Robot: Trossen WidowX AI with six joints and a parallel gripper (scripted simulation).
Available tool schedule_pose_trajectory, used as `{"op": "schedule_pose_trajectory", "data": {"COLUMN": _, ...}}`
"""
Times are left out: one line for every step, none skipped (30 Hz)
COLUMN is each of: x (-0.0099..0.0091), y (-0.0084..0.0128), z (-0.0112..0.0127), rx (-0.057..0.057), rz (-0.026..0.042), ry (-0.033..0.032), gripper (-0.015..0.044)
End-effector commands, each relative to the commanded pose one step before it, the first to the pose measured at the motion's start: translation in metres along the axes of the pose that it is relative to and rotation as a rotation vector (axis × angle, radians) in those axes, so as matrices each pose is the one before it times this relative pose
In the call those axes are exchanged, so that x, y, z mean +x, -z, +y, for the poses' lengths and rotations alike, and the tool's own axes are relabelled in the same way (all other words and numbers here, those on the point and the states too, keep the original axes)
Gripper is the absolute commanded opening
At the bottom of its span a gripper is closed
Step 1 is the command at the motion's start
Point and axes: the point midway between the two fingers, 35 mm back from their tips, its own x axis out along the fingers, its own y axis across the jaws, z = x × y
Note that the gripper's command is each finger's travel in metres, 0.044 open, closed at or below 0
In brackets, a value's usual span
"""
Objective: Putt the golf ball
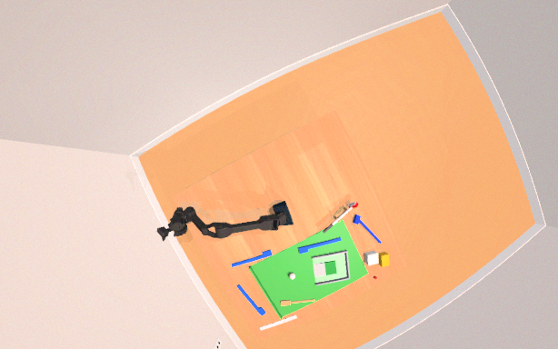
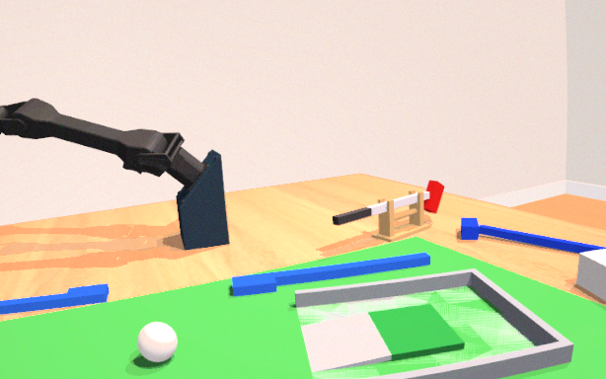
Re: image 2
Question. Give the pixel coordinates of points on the white ball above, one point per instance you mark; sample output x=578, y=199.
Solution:
x=157, y=341

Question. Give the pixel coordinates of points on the bright green flat mat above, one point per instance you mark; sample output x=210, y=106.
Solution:
x=259, y=336

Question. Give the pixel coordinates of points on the red and white putter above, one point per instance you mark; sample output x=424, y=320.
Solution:
x=432, y=194

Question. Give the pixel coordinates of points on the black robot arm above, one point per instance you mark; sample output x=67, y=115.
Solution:
x=141, y=150

